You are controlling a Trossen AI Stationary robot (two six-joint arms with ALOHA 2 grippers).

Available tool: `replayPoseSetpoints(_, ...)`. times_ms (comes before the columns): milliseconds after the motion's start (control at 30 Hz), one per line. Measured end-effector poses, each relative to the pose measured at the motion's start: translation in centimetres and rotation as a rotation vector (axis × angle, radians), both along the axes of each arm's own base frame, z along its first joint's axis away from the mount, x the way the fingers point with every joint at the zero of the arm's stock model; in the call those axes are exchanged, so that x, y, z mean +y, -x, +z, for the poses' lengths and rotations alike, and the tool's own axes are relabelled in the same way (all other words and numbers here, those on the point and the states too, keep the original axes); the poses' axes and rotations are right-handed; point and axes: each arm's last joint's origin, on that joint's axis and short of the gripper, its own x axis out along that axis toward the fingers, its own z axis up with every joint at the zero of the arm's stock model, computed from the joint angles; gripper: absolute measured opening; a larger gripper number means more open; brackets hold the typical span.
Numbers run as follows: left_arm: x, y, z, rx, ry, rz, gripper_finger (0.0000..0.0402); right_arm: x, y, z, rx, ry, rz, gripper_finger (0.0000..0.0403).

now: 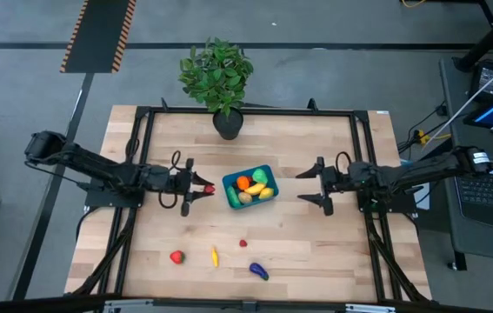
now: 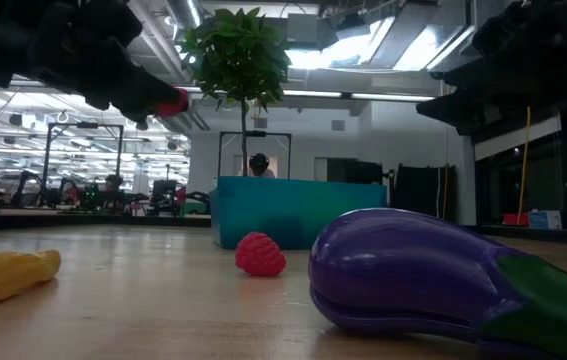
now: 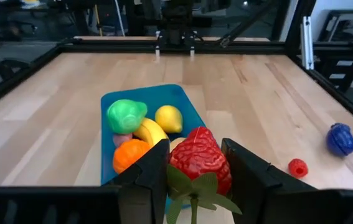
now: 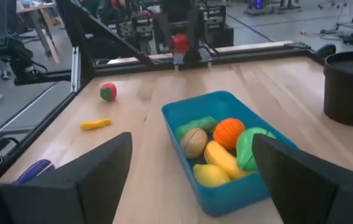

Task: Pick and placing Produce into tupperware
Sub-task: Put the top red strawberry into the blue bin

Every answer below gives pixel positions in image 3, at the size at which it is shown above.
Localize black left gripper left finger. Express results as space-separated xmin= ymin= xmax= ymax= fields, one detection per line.
xmin=104 ymin=139 xmax=171 ymax=224

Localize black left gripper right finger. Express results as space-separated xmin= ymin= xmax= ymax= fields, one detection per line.
xmin=221 ymin=138 xmax=341 ymax=224

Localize orange fruit toy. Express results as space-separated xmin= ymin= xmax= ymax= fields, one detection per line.
xmin=112 ymin=138 xmax=151 ymax=175

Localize small red raspberry toy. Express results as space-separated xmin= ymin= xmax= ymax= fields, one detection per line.
xmin=288 ymin=158 xmax=309 ymax=179

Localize brown potato toy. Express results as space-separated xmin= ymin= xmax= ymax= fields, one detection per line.
xmin=169 ymin=136 xmax=187 ymax=153

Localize small pink red fruit toy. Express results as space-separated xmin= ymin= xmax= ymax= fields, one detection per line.
xmin=112 ymin=133 xmax=133 ymax=147

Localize yellow banana toy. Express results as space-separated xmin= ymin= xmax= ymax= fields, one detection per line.
xmin=132 ymin=117 xmax=170 ymax=149

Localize red strawberry green leaves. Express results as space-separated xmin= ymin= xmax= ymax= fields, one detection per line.
xmin=166 ymin=126 xmax=243 ymax=224

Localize yellow lemon toy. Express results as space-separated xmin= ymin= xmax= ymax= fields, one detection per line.
xmin=154 ymin=105 xmax=184 ymax=134

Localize green bell pepper toy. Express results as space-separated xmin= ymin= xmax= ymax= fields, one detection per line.
xmin=106 ymin=98 xmax=148 ymax=135

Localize purple eggplant toy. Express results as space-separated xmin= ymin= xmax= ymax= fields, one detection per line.
xmin=326 ymin=123 xmax=353 ymax=157

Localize blue plastic tupperware container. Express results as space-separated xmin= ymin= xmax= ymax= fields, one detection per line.
xmin=100 ymin=83 xmax=207 ymax=210

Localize silver aluminium profile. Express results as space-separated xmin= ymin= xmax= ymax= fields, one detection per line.
xmin=299 ymin=16 xmax=316 ymax=71

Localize white rod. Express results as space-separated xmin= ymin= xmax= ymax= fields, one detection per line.
xmin=113 ymin=0 xmax=126 ymax=37

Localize black aluminium table frame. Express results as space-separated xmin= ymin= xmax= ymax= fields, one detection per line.
xmin=0 ymin=0 xmax=353 ymax=134

